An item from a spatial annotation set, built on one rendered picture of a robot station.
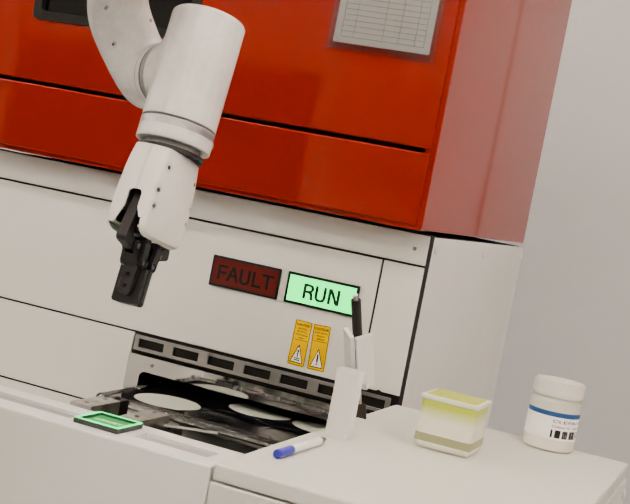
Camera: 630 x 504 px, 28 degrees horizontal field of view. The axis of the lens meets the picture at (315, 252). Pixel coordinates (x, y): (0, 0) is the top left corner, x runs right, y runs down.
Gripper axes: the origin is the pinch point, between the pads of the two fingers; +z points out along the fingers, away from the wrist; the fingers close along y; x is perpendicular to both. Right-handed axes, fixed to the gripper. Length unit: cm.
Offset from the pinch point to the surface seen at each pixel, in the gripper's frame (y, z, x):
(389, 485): -9.8, 13.3, 30.7
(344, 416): -25.1, 7.2, 19.1
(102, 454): 0.7, 18.0, 2.6
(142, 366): -60, 7, -27
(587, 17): -187, -112, 4
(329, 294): -57, -11, 2
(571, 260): -200, -51, 12
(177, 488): 0.4, 19.2, 11.9
